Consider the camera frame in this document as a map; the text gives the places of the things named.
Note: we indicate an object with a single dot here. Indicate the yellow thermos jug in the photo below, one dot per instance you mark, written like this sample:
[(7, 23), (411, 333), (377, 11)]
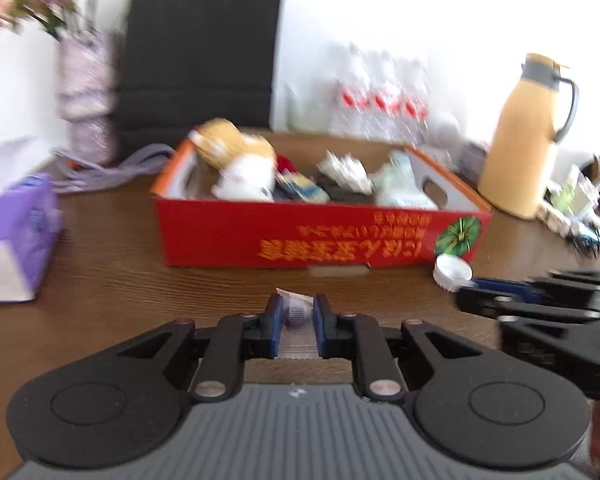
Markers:
[(536, 116)]

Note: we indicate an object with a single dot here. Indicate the middle water bottle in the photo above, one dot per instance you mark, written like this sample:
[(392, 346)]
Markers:
[(385, 99)]

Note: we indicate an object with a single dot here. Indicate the red cardboard fruit box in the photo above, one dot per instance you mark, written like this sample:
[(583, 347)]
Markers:
[(196, 229)]

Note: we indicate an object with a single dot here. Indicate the red artificial rose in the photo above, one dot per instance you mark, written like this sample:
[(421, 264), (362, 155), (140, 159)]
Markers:
[(284, 165)]

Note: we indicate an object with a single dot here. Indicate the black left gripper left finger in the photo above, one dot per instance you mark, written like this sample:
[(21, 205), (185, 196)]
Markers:
[(221, 351)]

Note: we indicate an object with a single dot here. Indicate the black paper gift bag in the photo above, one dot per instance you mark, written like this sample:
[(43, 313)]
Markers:
[(184, 62)]

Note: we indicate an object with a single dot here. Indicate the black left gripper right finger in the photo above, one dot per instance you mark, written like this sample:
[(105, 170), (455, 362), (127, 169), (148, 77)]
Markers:
[(359, 339)]

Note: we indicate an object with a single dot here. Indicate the water bottle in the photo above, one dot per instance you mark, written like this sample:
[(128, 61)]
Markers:
[(352, 97), (414, 101), (385, 99)]

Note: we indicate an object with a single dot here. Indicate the purple tissue box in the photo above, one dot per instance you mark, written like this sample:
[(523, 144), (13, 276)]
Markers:
[(30, 224)]

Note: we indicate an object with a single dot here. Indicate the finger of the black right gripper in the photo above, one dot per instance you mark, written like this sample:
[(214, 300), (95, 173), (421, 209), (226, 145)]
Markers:
[(520, 297)]

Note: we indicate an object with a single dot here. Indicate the light green cloth toy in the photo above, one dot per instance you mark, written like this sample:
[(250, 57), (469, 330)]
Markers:
[(395, 185)]

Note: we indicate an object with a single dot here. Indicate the left water bottle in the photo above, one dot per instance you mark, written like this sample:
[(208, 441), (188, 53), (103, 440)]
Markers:
[(352, 97)]

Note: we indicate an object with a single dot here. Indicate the purple textured vase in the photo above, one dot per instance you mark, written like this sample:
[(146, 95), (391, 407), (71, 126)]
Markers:
[(86, 93)]

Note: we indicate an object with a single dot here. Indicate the small clear sachet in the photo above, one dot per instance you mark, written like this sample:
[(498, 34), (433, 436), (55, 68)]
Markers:
[(297, 337)]

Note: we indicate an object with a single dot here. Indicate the right water bottle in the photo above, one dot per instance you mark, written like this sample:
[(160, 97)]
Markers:
[(414, 101)]

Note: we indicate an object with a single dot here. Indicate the white round robot figurine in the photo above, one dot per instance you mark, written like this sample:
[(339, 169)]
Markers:
[(446, 136)]

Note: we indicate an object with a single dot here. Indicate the white power strip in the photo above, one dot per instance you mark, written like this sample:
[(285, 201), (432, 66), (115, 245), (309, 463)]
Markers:
[(557, 222)]

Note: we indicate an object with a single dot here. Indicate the white round lid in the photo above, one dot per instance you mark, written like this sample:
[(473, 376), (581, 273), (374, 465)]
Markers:
[(451, 273)]

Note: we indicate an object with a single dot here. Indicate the orange white plush toy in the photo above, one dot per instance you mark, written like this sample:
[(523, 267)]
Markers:
[(246, 163)]

